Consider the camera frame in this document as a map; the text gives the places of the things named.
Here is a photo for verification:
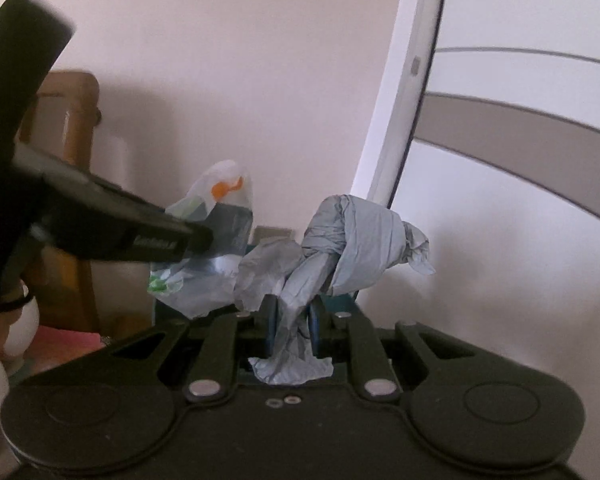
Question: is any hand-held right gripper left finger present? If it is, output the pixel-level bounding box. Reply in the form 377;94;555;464
111;294;281;404

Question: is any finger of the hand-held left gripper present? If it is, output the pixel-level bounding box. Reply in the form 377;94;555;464
182;222;215;262

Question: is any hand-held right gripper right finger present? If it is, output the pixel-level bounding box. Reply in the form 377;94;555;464
307;295;484;404

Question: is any clear plastic bag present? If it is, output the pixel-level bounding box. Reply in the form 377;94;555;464
147;160;256;319

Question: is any grey plastic bag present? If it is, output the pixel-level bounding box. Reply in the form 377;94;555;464
234;192;437;387

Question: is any person's left hand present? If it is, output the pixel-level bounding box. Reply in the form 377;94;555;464
0;275;34;369

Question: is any wooden chair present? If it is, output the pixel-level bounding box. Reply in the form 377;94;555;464
17;71;154;346

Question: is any pink cloth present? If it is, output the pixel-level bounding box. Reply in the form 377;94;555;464
30;324;104;362

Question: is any white door with grey stripes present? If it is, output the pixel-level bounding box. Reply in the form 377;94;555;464
387;0;600;366

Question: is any beige wall outlet plate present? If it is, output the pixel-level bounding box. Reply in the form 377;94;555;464
252;226;295;242

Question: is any white door frame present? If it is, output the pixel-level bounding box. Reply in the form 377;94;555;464
352;0;451;207

